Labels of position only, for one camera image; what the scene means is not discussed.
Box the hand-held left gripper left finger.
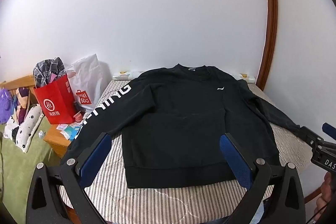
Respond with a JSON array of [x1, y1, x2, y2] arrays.
[[26, 132, 112, 224]]

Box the white plastic shopping bag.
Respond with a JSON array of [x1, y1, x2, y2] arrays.
[[67, 54, 101, 113]]

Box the red paper bag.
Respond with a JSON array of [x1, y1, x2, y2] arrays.
[[33, 74, 78, 125]]

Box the white dotted pillow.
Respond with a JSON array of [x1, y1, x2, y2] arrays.
[[3, 105, 45, 153]]

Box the grey plaid cloth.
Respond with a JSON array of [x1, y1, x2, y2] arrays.
[[33, 57, 66, 88]]

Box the brown wooden baseboard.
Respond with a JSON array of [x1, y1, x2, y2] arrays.
[[304, 186, 323, 203]]

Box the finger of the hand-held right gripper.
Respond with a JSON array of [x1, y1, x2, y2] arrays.
[[322, 122, 336, 140], [297, 126, 324, 147]]

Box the patchwork patterned cushion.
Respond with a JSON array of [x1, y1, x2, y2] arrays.
[[12, 87, 32, 125]]

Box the blue and white packets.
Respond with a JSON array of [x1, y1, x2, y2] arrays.
[[59, 123, 83, 141]]

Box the person's right hand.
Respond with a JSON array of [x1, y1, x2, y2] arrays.
[[316, 173, 336, 211]]

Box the wooden bed headboard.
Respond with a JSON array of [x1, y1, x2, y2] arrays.
[[0, 74, 36, 98]]

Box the brown wooden door frame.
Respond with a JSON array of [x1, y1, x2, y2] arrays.
[[256, 0, 279, 92]]

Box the striped quilted mat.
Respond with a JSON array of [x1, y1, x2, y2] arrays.
[[58, 78, 319, 224]]

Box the purple plush toy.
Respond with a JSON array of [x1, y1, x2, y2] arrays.
[[0, 89, 13, 125]]

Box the black sweatshirt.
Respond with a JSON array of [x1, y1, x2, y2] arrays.
[[60, 63, 302, 189]]

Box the wooden nightstand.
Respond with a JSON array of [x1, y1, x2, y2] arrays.
[[43, 119, 84, 159]]

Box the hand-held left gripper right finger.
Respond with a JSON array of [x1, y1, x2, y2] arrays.
[[219, 132, 306, 224]]

